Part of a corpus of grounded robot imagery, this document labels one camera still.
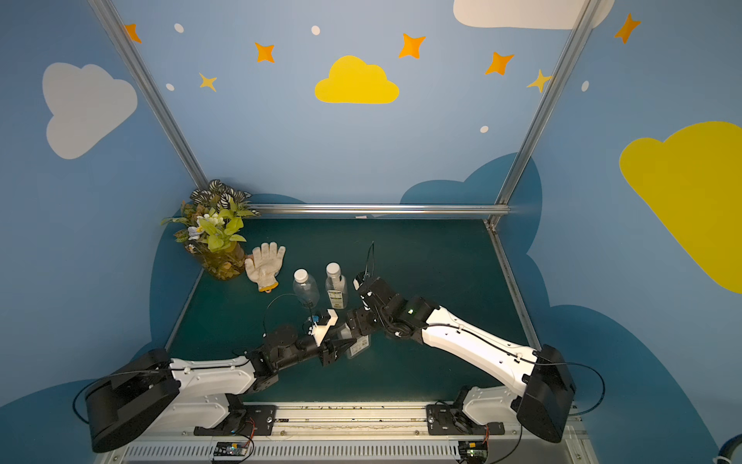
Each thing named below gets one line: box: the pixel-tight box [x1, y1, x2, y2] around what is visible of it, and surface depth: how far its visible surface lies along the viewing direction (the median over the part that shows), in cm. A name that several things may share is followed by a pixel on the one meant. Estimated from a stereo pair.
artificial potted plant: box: [161, 179, 260, 281], surface depth 96 cm
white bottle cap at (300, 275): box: [293, 268, 309, 284], surface depth 87 cm
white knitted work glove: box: [244, 241, 286, 293], surface depth 107 cm
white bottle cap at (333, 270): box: [325, 261, 342, 279], surface depth 84 cm
